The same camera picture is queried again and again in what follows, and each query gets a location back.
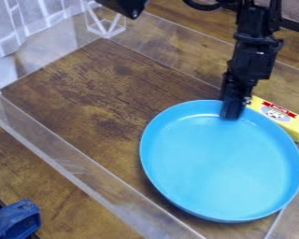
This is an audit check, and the yellow brick with label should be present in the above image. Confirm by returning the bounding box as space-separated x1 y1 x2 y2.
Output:
248 96 299 142

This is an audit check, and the clear acrylic enclosure wall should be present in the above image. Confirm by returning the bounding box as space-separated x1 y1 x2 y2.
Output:
0 0 299 239

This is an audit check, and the blue round plastic tray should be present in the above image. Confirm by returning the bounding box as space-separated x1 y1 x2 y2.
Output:
140 100 299 223

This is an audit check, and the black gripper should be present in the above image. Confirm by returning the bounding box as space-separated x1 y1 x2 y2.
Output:
219 33 283 120

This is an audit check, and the grey checkered cloth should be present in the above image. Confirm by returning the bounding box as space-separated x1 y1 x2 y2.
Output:
0 0 92 58

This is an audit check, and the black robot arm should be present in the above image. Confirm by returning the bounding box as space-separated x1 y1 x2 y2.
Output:
182 0 283 120

